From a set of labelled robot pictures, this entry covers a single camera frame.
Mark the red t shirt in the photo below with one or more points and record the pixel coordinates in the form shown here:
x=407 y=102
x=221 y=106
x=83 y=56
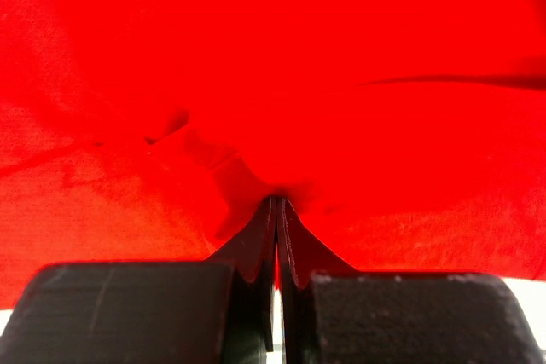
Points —
x=408 y=134

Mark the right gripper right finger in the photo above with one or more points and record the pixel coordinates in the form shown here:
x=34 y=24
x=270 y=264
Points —
x=334 y=313

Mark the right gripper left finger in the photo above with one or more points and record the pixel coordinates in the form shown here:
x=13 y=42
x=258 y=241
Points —
x=218 y=310

